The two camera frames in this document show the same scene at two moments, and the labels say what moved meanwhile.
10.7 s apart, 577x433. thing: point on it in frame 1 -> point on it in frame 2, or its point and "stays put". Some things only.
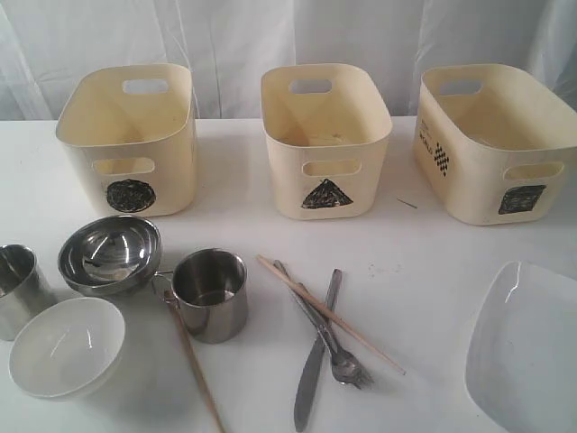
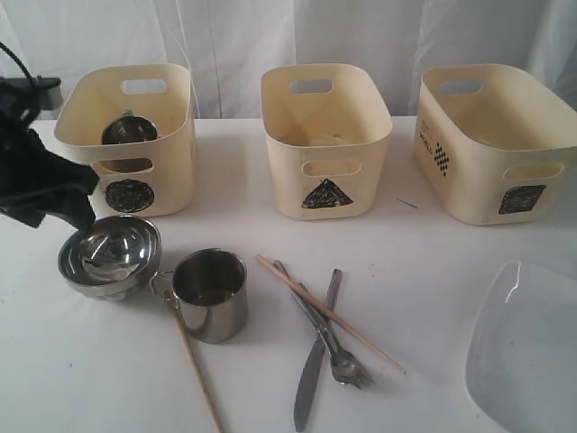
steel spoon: x=345 y=367 stays put
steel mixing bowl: x=111 y=254 stays put
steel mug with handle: x=209 y=287 stays put
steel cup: x=24 y=290 -> x=129 y=128
